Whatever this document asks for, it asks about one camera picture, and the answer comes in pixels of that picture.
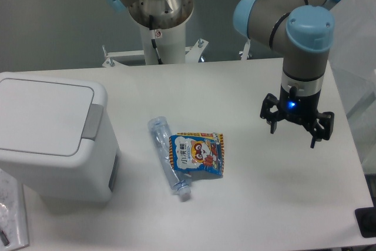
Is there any translucent plastic box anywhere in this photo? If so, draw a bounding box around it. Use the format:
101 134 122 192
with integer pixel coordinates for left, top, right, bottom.
329 0 375 175

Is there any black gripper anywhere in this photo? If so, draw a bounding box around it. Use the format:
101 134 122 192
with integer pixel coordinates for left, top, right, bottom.
260 87 334 148

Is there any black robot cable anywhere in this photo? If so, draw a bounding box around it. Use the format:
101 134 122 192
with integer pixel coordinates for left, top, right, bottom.
148 15 163 65

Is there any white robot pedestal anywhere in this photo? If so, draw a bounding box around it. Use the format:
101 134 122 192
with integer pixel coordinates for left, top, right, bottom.
128 0 193 65

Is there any black device at edge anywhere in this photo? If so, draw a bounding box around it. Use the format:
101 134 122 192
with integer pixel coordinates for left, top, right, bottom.
355 207 375 238

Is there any clear empty plastic bottle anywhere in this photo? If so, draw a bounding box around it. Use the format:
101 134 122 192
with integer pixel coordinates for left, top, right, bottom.
147 116 191 202

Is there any white plastic trash can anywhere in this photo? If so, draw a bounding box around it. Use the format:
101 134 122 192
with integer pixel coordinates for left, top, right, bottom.
1 72 120 202

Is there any white metal base frame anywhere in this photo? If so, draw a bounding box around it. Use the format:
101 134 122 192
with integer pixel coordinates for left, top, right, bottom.
101 38 253 68

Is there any blue snack bag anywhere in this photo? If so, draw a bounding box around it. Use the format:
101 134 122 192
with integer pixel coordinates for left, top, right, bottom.
169 132 224 177

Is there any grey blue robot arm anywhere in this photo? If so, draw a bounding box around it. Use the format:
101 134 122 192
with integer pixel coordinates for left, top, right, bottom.
106 0 335 142

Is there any white marble slab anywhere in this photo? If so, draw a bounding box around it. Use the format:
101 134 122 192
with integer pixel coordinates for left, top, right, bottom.
1 170 29 250

